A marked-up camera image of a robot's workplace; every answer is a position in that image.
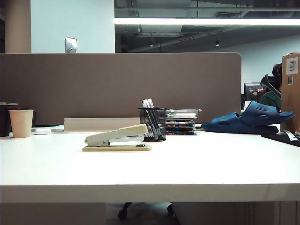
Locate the beige desk stapler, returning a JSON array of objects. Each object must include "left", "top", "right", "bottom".
[{"left": 82, "top": 123, "right": 153, "bottom": 152}]

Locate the black mesh pen holder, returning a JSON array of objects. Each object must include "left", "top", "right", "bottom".
[{"left": 137, "top": 107, "right": 167, "bottom": 143}]

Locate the metal wall switch plate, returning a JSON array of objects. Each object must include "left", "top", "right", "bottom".
[{"left": 65, "top": 36, "right": 79, "bottom": 53}]

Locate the blue slipper lying flat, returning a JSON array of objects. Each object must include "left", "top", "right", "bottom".
[{"left": 201, "top": 112, "right": 279, "bottom": 135}]

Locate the beige paper cup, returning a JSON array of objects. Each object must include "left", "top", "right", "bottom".
[{"left": 8, "top": 109, "right": 35, "bottom": 138}]

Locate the dark cylindrical container with lid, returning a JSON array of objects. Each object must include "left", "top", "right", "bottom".
[{"left": 0, "top": 102, "right": 19, "bottom": 138}]

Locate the brown cardboard box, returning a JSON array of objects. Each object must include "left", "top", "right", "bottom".
[{"left": 280, "top": 52, "right": 300, "bottom": 133}]

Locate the long ceiling light strip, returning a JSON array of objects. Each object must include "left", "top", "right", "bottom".
[{"left": 114, "top": 18, "right": 300, "bottom": 25}]

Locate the colourful book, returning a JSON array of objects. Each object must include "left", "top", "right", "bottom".
[
  {"left": 165, "top": 130, "right": 199, "bottom": 136},
  {"left": 165, "top": 123, "right": 196, "bottom": 131},
  {"left": 165, "top": 118, "right": 195, "bottom": 124}
]

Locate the grey metal lever handle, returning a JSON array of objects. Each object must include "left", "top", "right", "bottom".
[{"left": 262, "top": 74, "right": 283, "bottom": 98}]

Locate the person in green top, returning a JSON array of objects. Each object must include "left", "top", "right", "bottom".
[{"left": 259, "top": 63, "right": 283, "bottom": 111}]

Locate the white earbuds case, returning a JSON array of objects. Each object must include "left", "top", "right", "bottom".
[{"left": 34, "top": 127, "right": 52, "bottom": 135}]

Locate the blue slipper leaning tilted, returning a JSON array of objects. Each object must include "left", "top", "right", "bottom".
[{"left": 239, "top": 101, "right": 296, "bottom": 128}]

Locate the black mat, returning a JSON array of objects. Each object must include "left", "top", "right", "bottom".
[{"left": 261, "top": 130, "right": 300, "bottom": 148}]

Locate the black computer monitor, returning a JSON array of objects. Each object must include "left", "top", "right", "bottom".
[{"left": 243, "top": 82, "right": 267, "bottom": 104}]

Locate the brown desk partition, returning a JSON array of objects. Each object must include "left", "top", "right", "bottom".
[{"left": 0, "top": 52, "right": 242, "bottom": 132}]

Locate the beige cable tray box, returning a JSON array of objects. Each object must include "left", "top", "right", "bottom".
[{"left": 64, "top": 117, "right": 141, "bottom": 133}]

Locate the white black pen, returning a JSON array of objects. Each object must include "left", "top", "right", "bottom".
[
  {"left": 141, "top": 99, "right": 158, "bottom": 138},
  {"left": 146, "top": 98, "right": 164, "bottom": 139}
]

